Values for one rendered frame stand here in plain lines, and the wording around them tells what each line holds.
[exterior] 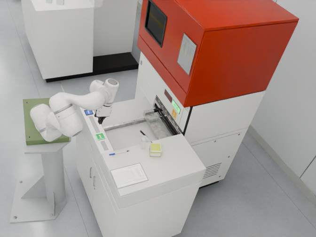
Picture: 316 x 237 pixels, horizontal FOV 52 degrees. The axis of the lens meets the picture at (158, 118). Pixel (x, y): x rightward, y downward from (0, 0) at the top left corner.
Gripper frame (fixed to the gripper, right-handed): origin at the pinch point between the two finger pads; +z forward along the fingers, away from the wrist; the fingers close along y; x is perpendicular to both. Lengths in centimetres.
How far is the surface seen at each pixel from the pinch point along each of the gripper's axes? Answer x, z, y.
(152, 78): -39, -7, -58
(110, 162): 24.0, 14.9, -2.4
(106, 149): 12.2, 15.5, -3.9
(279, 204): 58, 74, -190
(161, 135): 5, 13, -51
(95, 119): -17.3, 14.7, -5.7
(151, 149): 27.4, 2.6, -27.2
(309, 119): 19, -4, -210
